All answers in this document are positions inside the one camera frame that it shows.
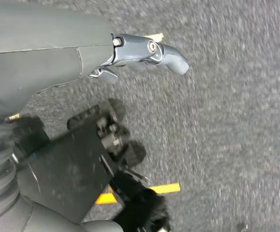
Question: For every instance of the grey robot leg shell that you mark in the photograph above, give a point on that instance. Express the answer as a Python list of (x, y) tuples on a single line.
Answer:
[(57, 222)]

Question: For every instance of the yellow floor tape outline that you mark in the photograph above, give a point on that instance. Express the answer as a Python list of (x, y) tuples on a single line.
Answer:
[(166, 188)]

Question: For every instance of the black robot foot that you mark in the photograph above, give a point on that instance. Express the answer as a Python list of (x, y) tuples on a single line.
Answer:
[(142, 208)]

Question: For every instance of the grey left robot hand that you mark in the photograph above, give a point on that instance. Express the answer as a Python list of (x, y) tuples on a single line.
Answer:
[(45, 48)]

